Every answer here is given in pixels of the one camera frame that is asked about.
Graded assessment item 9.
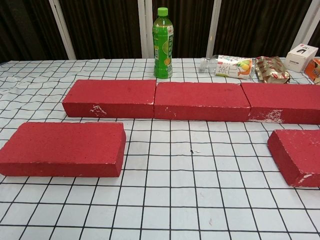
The white frame pole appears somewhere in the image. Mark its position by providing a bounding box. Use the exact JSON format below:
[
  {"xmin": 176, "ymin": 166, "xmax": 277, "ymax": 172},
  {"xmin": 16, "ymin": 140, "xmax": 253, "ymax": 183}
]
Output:
[
  {"xmin": 284, "ymin": 0, "xmax": 320, "ymax": 57},
  {"xmin": 137, "ymin": 0, "xmax": 155, "ymax": 60},
  {"xmin": 206, "ymin": 0, "xmax": 225, "ymax": 59},
  {"xmin": 48, "ymin": 0, "xmax": 76, "ymax": 60}
]

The green tea bottle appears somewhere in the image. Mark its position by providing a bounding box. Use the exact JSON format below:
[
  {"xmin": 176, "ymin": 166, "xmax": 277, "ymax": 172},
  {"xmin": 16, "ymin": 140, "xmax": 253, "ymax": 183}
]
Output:
[{"xmin": 152, "ymin": 7, "xmax": 174, "ymax": 79}]

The white black grid tablecloth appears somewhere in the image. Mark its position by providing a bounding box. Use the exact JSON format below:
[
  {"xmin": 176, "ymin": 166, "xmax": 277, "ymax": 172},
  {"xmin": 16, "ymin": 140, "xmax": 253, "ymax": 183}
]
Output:
[{"xmin": 0, "ymin": 56, "xmax": 320, "ymax": 240}]

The clear bottle with fruit label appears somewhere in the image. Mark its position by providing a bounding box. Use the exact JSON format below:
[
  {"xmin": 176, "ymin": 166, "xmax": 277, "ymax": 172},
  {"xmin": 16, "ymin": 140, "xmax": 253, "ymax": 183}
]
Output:
[{"xmin": 199, "ymin": 54, "xmax": 258, "ymax": 81}]

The orange biscuit box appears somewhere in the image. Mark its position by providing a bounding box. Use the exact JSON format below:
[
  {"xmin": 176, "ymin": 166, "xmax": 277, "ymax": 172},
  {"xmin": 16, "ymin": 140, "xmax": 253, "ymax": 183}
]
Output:
[{"xmin": 304, "ymin": 57, "xmax": 320, "ymax": 86}]

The small white box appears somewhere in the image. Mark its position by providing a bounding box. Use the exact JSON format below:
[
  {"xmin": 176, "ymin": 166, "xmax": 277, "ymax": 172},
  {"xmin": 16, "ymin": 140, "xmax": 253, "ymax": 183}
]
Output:
[{"xmin": 285, "ymin": 43, "xmax": 320, "ymax": 73}]

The gold red snack bag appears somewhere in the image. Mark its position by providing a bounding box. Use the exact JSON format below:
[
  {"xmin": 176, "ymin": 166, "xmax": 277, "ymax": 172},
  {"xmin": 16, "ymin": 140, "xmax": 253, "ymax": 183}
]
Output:
[{"xmin": 254, "ymin": 55, "xmax": 291, "ymax": 85}]

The red brick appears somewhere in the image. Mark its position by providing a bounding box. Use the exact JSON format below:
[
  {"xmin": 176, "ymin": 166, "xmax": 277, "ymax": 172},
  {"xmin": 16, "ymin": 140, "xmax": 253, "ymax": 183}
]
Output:
[
  {"xmin": 267, "ymin": 129, "xmax": 320, "ymax": 188},
  {"xmin": 0, "ymin": 121, "xmax": 127, "ymax": 178},
  {"xmin": 61, "ymin": 79, "xmax": 157, "ymax": 119},
  {"xmin": 241, "ymin": 82, "xmax": 320, "ymax": 125},
  {"xmin": 153, "ymin": 81, "xmax": 252, "ymax": 123}
]

